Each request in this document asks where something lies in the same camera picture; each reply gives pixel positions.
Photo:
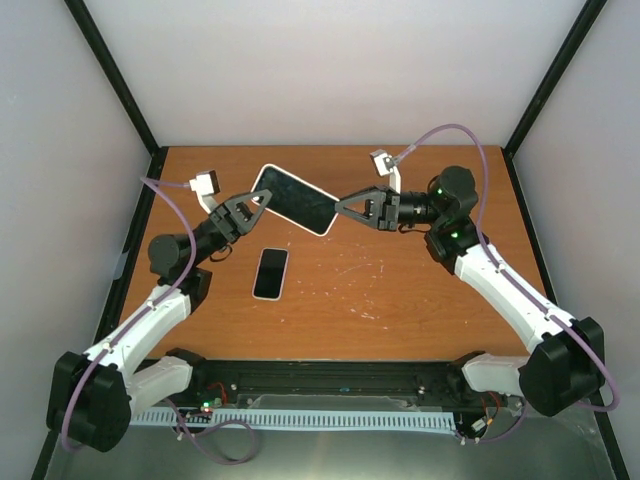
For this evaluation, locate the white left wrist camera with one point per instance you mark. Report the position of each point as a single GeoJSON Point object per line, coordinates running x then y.
{"type": "Point", "coordinates": [206, 186]}

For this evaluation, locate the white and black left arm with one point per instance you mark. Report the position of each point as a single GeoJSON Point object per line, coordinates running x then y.
{"type": "Point", "coordinates": [95, 395]}

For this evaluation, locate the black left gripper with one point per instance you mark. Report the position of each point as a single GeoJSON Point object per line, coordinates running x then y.
{"type": "Point", "coordinates": [234, 215]}

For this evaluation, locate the black left corner post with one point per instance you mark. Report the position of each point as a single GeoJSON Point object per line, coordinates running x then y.
{"type": "Point", "coordinates": [91, 33]}

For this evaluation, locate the black right corner post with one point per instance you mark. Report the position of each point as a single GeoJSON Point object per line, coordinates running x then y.
{"type": "Point", "coordinates": [580, 28]}

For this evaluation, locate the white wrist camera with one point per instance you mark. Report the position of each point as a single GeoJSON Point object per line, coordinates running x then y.
{"type": "Point", "coordinates": [206, 186]}
{"type": "Point", "coordinates": [385, 166]}

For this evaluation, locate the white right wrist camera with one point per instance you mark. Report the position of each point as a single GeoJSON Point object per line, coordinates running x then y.
{"type": "Point", "coordinates": [385, 166]}

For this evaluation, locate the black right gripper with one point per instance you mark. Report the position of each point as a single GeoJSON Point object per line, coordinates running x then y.
{"type": "Point", "coordinates": [380, 207]}

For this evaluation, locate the black aluminium frame rail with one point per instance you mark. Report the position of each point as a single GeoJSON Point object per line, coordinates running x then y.
{"type": "Point", "coordinates": [438, 383]}

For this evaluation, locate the small black phone white case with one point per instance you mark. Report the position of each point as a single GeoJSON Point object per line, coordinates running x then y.
{"type": "Point", "coordinates": [270, 274]}

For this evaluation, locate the light blue slotted cable duct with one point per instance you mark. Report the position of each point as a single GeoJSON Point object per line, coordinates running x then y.
{"type": "Point", "coordinates": [325, 420]}

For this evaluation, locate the black corner post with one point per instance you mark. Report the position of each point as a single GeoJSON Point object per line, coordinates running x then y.
{"type": "Point", "coordinates": [91, 33]}
{"type": "Point", "coordinates": [580, 28]}

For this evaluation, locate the grey metal front plate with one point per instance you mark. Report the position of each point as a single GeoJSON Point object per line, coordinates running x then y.
{"type": "Point", "coordinates": [568, 447]}

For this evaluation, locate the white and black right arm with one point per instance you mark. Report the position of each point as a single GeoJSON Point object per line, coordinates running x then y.
{"type": "Point", "coordinates": [565, 355]}

